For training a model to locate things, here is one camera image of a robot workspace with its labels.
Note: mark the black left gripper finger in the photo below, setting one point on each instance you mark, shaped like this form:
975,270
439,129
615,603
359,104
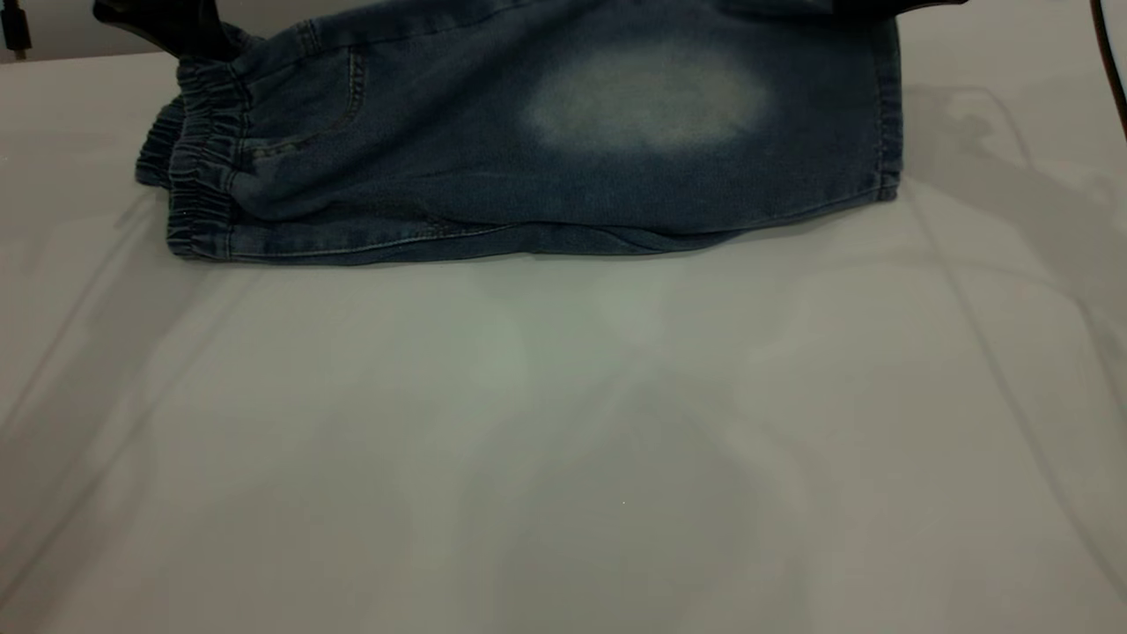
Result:
176,22

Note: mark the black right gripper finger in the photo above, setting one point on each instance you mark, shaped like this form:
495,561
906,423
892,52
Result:
898,5

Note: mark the blue denim pants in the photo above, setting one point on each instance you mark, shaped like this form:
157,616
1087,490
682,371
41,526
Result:
528,185

